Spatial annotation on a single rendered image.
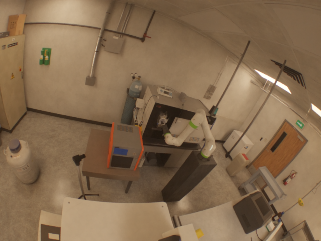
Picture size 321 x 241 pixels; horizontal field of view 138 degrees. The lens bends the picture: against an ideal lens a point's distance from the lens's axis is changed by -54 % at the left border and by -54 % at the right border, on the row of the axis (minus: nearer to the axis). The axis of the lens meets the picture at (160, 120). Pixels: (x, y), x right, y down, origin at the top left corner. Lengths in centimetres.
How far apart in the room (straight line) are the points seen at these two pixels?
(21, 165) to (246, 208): 294
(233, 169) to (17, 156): 459
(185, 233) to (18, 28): 348
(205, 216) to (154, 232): 99
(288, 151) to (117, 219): 452
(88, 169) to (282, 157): 478
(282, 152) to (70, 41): 605
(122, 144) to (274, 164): 439
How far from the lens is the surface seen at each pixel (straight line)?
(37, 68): 345
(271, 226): 245
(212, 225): 166
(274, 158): 478
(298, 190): 472
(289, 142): 466
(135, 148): 144
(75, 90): 313
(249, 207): 186
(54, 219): 131
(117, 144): 141
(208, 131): 172
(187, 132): 156
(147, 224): 74
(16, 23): 321
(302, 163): 459
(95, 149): 189
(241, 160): 385
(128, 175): 171
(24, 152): 215
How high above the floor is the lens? 213
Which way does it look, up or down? 29 degrees down
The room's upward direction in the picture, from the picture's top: 24 degrees clockwise
